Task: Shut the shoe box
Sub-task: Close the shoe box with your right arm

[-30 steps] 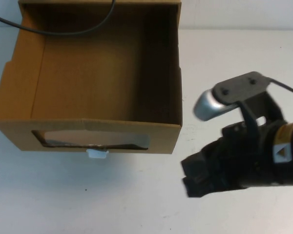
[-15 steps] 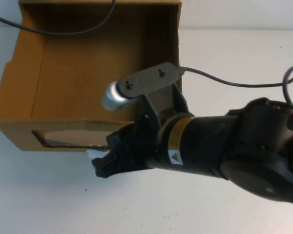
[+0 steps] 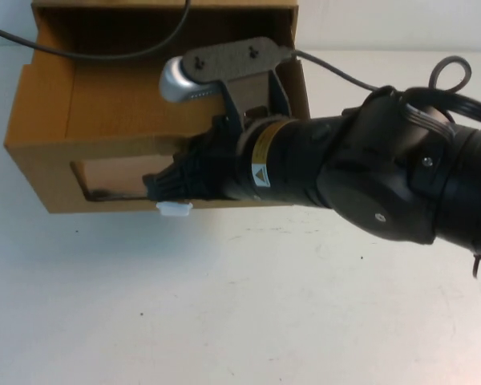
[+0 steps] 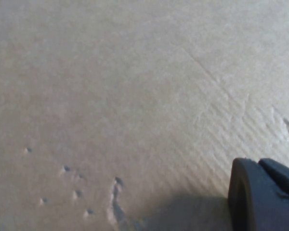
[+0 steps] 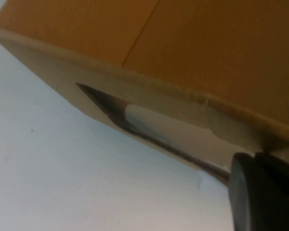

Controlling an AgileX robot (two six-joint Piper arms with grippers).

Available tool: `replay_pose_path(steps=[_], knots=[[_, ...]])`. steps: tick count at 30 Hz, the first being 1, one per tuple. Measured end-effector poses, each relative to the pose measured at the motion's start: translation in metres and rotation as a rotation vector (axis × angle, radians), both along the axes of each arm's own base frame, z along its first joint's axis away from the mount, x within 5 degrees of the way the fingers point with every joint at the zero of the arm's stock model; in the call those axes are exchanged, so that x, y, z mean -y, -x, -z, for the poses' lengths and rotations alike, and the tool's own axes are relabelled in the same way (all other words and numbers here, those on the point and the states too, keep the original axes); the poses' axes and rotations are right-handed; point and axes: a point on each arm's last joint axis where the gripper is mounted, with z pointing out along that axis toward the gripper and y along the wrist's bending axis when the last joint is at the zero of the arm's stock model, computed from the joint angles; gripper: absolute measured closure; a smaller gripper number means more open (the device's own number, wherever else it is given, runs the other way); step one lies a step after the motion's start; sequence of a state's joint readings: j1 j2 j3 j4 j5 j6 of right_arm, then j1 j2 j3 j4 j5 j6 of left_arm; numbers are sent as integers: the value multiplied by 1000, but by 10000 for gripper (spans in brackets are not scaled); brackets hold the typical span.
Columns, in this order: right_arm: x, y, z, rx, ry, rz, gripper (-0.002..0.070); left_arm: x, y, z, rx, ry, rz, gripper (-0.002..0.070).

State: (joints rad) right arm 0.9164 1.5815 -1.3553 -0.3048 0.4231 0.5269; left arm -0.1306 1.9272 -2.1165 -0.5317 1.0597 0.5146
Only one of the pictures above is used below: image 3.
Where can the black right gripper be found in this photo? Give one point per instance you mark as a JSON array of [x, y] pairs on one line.
[[224, 168]]

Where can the brown cardboard shoe box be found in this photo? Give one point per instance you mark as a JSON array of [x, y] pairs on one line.
[[116, 108]]

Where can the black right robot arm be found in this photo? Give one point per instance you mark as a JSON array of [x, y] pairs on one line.
[[344, 180]]

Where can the white plastic clip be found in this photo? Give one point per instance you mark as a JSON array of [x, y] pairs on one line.
[[174, 209]]

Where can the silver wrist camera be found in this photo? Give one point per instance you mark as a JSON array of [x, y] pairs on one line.
[[174, 82]]

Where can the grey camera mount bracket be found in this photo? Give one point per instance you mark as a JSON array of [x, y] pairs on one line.
[[228, 56]]

